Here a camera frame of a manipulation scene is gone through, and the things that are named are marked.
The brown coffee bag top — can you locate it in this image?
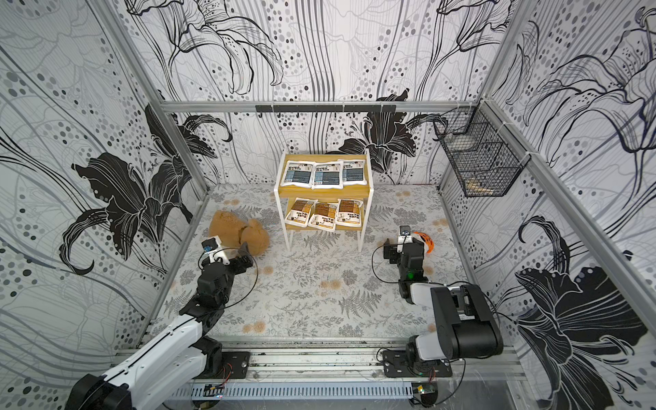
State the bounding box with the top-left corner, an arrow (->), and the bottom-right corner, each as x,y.
335,199 -> 363,228

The brown coffee bag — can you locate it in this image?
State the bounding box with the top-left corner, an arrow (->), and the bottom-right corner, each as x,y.
285,198 -> 318,228
307,202 -> 339,232
335,199 -> 363,228

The blue coffee bag three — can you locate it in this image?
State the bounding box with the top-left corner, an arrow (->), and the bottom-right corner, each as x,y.
342,160 -> 367,186

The blue coffee bag two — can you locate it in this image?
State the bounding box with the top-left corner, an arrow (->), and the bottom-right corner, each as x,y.
312,161 -> 343,190

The blue coffee bag one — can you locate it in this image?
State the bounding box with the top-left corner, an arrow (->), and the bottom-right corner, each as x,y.
280,161 -> 316,188

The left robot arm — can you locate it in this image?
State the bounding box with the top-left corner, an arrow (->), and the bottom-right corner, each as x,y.
65,244 -> 256,409

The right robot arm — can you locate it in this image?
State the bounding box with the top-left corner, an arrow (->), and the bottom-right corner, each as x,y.
383,238 -> 504,364

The wooden two-tier shelf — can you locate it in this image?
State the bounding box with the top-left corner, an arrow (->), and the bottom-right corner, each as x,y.
273,152 -> 374,252

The brown teddy bear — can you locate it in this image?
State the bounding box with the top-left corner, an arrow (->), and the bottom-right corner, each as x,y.
208,211 -> 270,256

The orange white toy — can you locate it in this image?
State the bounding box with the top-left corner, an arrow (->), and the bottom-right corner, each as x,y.
413,232 -> 435,255

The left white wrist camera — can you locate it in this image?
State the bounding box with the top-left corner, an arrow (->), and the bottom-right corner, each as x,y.
199,236 -> 229,268

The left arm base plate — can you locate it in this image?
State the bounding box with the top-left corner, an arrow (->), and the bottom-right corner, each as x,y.
197,351 -> 251,380

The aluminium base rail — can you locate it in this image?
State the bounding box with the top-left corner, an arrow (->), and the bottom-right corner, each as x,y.
223,338 -> 527,382

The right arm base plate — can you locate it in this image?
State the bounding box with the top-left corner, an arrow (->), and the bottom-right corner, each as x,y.
377,348 -> 453,379

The grey cable duct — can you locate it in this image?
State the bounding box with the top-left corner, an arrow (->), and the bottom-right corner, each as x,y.
170,381 -> 414,401

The black wire basket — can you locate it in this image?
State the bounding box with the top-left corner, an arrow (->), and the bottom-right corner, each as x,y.
432,106 -> 524,197

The black bar on frame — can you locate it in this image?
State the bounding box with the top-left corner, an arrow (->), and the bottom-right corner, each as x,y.
256,104 -> 397,114

